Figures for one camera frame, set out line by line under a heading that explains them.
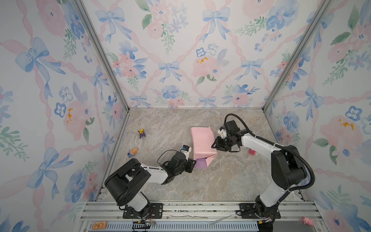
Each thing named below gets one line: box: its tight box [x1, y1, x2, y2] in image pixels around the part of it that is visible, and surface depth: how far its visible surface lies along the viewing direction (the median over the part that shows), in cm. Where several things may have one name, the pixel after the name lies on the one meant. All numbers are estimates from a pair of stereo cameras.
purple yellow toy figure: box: [137, 128, 146, 139], surface depth 105 cm
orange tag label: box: [91, 220, 107, 230], surface depth 71 cm
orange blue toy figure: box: [127, 147, 139, 158], surface depth 94 cm
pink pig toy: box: [301, 216, 315, 226], surface depth 71 cm
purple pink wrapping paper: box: [190, 126, 218, 169], surface depth 92 cm
